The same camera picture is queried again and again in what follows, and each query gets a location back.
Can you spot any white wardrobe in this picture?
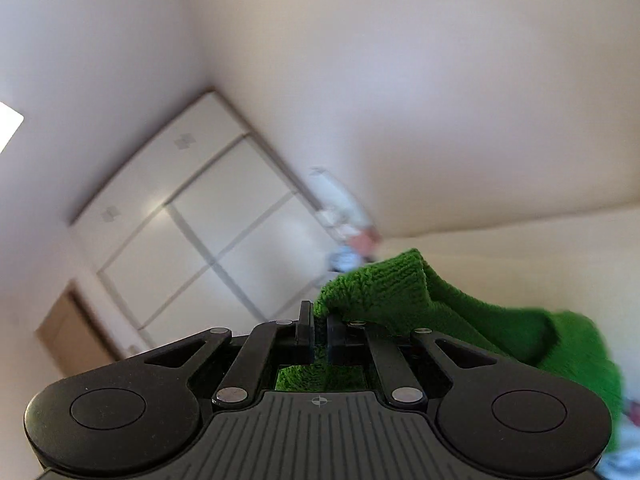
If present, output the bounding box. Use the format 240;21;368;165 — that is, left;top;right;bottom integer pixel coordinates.
72;91;338;348

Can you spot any brown wooden door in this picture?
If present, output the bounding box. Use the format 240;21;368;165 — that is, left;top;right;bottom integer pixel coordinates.
35;281;124;377

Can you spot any hanging clothes pile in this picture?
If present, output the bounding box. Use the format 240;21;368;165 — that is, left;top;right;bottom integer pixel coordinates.
309;168;381;273

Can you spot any green knitted vest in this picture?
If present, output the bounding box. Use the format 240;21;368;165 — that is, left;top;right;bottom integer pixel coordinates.
274;247;624;413

